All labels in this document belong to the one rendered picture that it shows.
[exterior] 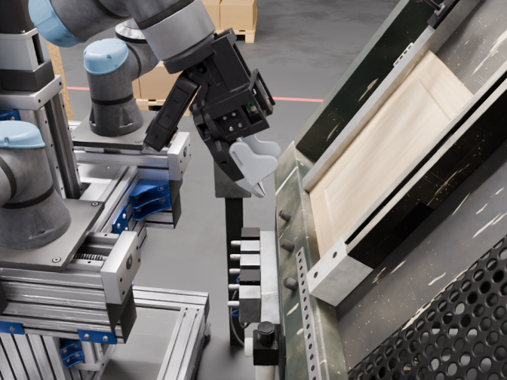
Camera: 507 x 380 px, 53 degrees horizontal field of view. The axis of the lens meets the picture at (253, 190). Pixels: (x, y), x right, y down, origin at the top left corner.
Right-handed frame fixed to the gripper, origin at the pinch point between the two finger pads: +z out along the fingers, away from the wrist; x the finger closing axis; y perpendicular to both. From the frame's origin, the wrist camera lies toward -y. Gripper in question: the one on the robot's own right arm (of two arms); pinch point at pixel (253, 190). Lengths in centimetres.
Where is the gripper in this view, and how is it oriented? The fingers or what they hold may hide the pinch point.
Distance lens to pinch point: 67.9
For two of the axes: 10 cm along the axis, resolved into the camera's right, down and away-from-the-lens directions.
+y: 8.8, -3.2, -3.5
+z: 4.6, 7.8, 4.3
